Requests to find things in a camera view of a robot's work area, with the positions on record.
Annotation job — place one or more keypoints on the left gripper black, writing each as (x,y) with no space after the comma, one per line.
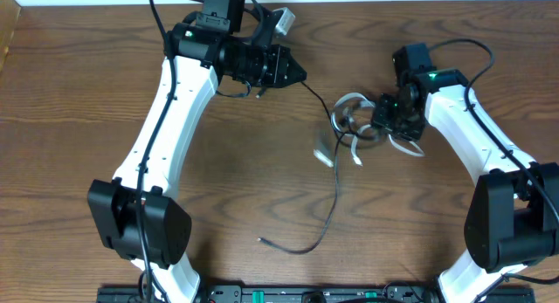
(282,66)

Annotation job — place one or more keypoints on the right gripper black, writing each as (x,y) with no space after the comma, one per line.
(380,119)

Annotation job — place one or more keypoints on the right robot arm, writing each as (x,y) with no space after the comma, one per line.
(512,221)

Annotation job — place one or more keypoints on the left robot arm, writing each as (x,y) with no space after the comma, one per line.
(136,213)

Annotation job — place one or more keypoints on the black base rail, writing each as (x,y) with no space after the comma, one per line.
(391,293)

